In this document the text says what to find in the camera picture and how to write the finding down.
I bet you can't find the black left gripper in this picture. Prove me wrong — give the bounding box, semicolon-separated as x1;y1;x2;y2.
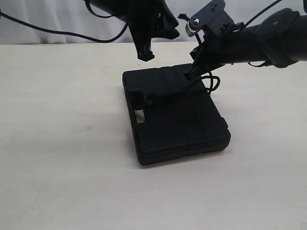
115;0;180;61

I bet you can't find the white backdrop curtain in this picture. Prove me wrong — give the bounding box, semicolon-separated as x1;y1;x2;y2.
0;0;306;44

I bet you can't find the black plastic carry case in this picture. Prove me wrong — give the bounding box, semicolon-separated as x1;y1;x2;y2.
122;64;231;165

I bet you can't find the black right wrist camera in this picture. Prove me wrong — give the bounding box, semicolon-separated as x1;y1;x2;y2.
185;0;236;37

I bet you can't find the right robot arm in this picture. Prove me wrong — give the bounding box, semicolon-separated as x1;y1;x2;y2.
184;8;307;80

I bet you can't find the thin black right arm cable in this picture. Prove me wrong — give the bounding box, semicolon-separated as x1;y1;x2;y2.
177;0;283;68

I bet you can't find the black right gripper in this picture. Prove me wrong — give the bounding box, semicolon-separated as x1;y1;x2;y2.
183;30;242;81

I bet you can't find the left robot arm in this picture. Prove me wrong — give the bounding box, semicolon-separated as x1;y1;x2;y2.
85;0;180;61

